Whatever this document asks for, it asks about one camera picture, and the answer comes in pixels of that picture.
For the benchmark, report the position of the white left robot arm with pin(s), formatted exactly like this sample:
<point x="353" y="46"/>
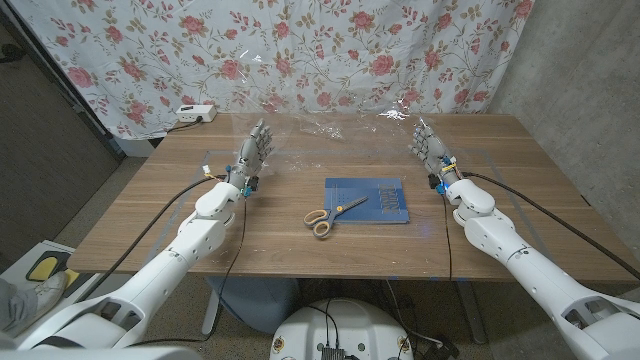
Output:
<point x="200" y="235"/>

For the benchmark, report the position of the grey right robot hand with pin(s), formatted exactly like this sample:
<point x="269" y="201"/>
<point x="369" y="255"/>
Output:
<point x="432" y="150"/>

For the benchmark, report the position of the blue grey stool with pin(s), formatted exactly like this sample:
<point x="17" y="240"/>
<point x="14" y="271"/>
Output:
<point x="255" y="305"/>

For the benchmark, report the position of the white robot torso edge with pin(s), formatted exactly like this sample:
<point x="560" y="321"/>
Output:
<point x="100" y="355"/>

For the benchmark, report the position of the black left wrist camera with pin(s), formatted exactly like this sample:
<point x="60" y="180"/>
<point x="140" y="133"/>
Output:
<point x="253" y="183"/>

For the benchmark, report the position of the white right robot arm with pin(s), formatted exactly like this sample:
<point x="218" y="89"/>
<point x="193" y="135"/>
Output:
<point x="500" y="235"/>

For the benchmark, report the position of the yellow black foot pedal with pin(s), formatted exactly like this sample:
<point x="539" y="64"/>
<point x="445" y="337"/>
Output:
<point x="47" y="266"/>

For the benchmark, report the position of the dark perforated partition panel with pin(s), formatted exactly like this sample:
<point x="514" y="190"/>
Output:
<point x="45" y="150"/>

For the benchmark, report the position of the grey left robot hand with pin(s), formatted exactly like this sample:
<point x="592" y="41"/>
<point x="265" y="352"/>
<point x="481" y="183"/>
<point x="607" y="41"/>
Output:
<point x="252" y="150"/>

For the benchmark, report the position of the white power strip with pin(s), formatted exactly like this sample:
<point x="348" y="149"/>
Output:
<point x="196" y="113"/>

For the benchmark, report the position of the white pedal board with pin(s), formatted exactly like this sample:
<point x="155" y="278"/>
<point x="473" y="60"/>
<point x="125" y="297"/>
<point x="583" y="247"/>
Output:
<point x="85" y="287"/>

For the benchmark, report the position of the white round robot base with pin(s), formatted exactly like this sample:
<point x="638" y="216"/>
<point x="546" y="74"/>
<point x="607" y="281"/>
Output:
<point x="345" y="325"/>

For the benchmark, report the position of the grey table leg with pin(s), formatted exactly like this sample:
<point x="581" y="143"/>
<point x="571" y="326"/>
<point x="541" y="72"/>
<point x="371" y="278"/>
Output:
<point x="472" y="315"/>

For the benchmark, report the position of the floral rose curtain backdrop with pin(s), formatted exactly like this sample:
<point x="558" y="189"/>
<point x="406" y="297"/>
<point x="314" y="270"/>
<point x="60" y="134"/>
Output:
<point x="300" y="50"/>

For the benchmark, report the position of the clear cling film sheet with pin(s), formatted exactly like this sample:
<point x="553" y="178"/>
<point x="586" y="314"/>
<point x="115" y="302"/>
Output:
<point x="330" y="131"/>

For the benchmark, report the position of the black floor plug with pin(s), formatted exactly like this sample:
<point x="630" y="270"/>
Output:
<point x="442" y="350"/>

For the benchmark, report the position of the blue notebook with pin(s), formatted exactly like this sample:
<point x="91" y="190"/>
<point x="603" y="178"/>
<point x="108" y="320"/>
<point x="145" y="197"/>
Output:
<point x="385" y="200"/>

